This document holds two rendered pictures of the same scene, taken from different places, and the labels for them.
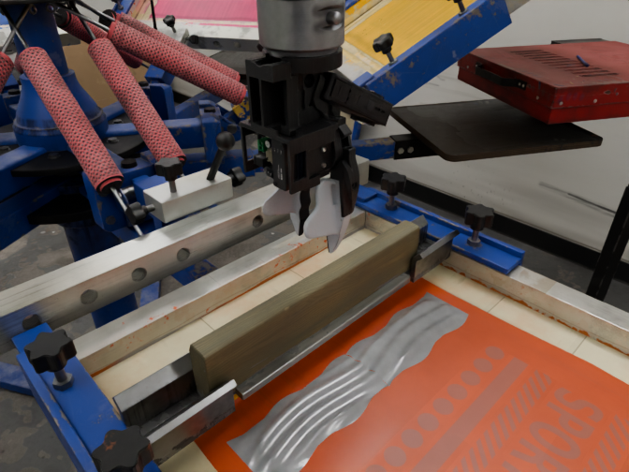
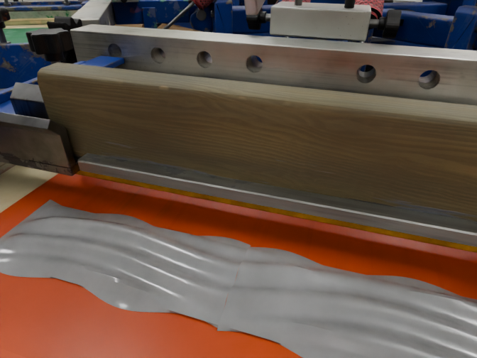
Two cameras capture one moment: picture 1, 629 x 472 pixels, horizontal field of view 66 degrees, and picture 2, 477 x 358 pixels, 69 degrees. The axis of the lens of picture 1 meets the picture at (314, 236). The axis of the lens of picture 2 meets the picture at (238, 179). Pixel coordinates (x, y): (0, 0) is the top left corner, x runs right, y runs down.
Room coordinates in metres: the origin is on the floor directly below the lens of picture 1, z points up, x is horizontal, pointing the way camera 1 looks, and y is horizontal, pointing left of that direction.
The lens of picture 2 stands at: (0.34, -0.20, 1.13)
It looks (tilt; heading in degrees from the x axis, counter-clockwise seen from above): 33 degrees down; 61
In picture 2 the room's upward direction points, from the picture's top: straight up
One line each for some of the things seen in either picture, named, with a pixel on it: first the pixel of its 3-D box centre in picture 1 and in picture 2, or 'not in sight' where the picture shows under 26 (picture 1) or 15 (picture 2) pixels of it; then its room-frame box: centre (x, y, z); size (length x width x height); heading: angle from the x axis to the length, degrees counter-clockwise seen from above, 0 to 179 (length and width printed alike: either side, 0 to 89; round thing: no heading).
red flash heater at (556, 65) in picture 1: (592, 76); not in sight; (1.42, -0.80, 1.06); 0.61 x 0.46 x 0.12; 104
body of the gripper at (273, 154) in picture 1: (298, 117); not in sight; (0.45, 0.02, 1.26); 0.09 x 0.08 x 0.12; 135
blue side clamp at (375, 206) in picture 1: (427, 238); not in sight; (0.68, -0.19, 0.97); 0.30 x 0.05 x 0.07; 44
